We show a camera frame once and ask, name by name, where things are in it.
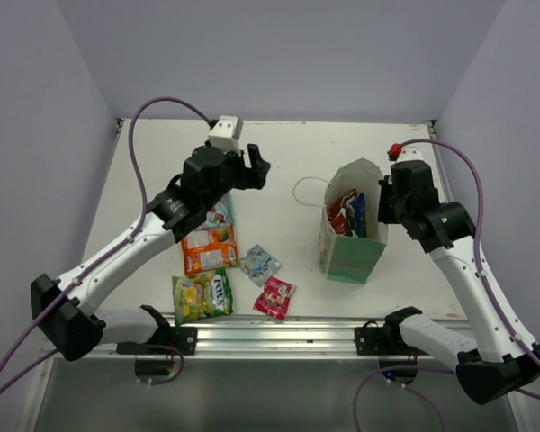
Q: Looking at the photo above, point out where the teal Fox's candy bag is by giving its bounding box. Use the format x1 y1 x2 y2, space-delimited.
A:
198 193 234 230

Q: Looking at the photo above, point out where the blue snack bag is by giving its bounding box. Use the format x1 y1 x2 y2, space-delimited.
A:
346 193 367 239

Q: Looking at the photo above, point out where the red chips bag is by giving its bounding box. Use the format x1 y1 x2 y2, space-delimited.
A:
327 189 357 237

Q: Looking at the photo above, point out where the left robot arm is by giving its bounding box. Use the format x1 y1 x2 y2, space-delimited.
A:
31 144 270 361

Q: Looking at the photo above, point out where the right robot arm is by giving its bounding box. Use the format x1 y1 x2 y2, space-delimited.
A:
378 160 540 405

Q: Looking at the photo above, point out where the orange candy bag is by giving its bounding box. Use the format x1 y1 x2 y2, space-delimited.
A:
181 224 239 275

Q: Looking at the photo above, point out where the green Fox's candy bag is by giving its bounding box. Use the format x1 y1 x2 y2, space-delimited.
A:
172 268 233 326

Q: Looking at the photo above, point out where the small grey snack packet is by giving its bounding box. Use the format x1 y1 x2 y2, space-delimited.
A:
239 245 282 287

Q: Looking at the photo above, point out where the small pink snack packet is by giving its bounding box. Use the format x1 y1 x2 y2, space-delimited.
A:
254 276 296 321

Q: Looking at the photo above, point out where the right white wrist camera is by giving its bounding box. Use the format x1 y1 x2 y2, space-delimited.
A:
387 143 424 164

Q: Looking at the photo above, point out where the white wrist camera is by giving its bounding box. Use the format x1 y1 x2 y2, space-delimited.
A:
387 143 424 164
207 115 243 153

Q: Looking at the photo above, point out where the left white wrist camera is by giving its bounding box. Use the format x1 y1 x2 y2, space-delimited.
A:
207 115 243 153

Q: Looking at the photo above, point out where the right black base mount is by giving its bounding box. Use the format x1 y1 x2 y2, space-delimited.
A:
354 320 426 356

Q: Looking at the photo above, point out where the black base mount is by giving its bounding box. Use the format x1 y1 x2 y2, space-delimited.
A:
116 326 198 356
354 320 426 356

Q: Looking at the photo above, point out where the aluminium mounting rail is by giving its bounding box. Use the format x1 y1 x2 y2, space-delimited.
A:
40 314 478 359

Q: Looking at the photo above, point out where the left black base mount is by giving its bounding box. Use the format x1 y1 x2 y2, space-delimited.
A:
116 326 198 356

